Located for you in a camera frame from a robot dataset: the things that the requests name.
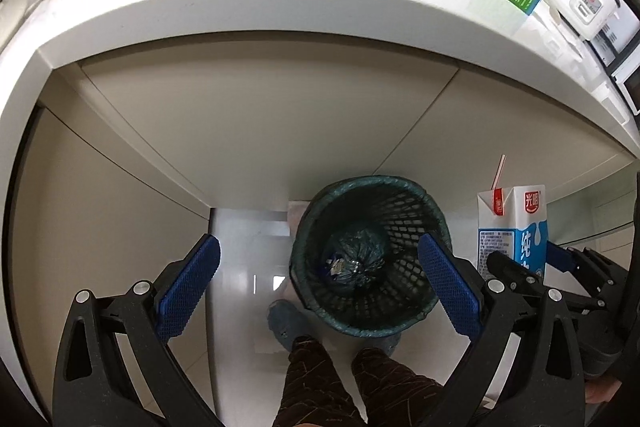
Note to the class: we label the person's right hand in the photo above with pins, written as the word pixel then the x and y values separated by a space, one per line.
pixel 602 392

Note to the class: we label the white vented appliance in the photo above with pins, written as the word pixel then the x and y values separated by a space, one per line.
pixel 610 44

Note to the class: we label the person's right leg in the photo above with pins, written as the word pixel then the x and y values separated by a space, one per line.
pixel 390 387

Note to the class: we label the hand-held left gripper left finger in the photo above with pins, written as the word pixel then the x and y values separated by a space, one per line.
pixel 190 287

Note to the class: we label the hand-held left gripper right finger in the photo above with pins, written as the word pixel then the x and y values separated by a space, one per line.
pixel 447 287

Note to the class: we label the grey-blue slipper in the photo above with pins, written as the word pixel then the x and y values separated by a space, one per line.
pixel 285 322
pixel 387 344

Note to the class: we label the dark green mesh wastebasket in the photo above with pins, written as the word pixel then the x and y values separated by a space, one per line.
pixel 400 207

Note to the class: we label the dark knotted plastic bag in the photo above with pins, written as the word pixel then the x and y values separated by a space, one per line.
pixel 357 249

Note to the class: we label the striped drinking straw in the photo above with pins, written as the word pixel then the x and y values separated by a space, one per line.
pixel 498 174

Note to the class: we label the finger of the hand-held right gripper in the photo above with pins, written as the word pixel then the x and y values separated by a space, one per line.
pixel 510 269
pixel 562 257

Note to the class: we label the blue white milk carton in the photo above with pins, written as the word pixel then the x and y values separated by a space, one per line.
pixel 515 227

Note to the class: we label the beige cabinet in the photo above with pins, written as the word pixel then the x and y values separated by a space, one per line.
pixel 275 132

